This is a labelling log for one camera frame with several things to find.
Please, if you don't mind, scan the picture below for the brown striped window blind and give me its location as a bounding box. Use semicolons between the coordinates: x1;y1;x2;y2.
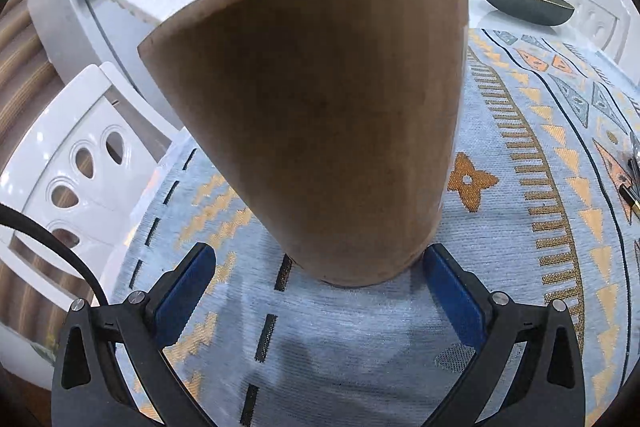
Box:
0;0;56;142

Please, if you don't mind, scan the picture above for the brown cylindrical utensil holder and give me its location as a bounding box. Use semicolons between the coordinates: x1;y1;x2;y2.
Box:
137;0;471;290

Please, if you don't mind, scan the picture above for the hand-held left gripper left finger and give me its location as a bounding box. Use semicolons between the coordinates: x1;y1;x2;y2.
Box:
50;242;218;427

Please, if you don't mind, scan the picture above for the bundle of black chopsticks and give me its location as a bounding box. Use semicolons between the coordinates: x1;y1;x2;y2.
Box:
619;157;640;224

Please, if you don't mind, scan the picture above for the white fridge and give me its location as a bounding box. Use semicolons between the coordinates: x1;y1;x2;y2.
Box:
25;0;166;72

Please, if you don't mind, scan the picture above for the blue patterned table mat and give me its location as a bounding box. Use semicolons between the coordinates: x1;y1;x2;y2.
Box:
107;27;640;427

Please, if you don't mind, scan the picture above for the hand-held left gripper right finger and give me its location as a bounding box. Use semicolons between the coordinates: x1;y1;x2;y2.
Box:
422;243;587;427

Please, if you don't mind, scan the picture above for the dark green bowl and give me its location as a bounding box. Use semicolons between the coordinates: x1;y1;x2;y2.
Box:
472;0;576;26

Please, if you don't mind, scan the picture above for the black cable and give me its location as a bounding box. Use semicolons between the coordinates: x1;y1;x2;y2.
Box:
0;202;111;308

